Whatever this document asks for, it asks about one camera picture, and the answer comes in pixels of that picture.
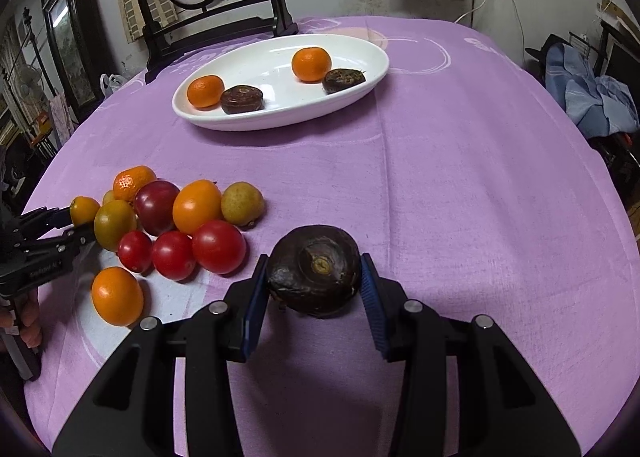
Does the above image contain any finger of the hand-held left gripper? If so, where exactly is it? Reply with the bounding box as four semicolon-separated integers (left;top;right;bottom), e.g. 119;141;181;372
27;223;97;260
19;206;76;239

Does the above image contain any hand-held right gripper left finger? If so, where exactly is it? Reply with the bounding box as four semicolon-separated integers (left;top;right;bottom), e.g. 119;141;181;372
52;254;271;457

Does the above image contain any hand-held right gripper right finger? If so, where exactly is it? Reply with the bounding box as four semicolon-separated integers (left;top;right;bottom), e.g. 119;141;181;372
360;252;583;457

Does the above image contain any small orange kumquat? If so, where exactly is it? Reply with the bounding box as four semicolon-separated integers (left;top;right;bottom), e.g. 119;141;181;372
69;196;101;227

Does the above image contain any green-yellow mandarin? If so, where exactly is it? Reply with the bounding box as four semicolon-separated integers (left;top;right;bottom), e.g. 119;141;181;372
94;200;138;252

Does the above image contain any small red tomato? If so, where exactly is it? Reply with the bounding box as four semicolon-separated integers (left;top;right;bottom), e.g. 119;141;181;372
117;230;153;274

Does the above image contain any large dark brown water chestnut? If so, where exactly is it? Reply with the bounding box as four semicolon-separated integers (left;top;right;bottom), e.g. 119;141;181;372
267;226;362;319

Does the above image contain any large red tomato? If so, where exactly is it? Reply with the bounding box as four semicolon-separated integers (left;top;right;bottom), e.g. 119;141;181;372
191;220;247;275

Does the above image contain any speckled orange mandarin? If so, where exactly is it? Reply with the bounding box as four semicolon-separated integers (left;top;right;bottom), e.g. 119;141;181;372
113;166;157;203

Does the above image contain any dark red plum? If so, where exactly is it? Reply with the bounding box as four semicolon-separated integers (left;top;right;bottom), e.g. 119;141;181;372
133;180;181;236

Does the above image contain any yellow-green round fruit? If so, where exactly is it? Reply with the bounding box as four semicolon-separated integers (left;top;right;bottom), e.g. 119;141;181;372
221;182;265;228

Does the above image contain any large orange mandarin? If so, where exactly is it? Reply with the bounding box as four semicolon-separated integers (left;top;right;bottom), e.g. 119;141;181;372
172;180;223;236

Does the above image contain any white oval plate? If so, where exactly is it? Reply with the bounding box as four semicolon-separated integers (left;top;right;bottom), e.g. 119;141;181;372
172;34;390;132

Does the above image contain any person's left hand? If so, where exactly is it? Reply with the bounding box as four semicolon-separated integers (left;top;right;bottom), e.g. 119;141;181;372
0;287;44;351

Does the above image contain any pink cloth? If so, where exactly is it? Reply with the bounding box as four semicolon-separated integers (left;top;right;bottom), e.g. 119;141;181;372
48;94;76;145

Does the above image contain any white electric fan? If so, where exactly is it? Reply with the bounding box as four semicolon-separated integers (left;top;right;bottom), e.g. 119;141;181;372
12;62;43;99

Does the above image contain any white plastic bag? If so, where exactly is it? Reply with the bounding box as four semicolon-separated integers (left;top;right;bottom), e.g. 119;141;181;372
100;73;126;98

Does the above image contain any black pole stand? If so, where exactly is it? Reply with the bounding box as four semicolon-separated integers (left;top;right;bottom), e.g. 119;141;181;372
22;7;57;95

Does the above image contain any dark wooden framed cabinet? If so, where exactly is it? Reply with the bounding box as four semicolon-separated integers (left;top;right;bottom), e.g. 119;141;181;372
40;0;108;110

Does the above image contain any blue clothes pile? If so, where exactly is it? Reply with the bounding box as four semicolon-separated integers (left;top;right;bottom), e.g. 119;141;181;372
545;44;640;138

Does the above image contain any black hat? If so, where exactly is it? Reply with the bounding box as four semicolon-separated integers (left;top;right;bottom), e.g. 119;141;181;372
525;34;571;75

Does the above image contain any dark framed panel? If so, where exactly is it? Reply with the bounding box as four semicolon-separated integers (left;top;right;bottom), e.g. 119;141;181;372
597;20;640;93

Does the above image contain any white cable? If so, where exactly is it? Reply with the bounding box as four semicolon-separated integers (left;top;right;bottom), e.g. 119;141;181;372
454;0;494;25

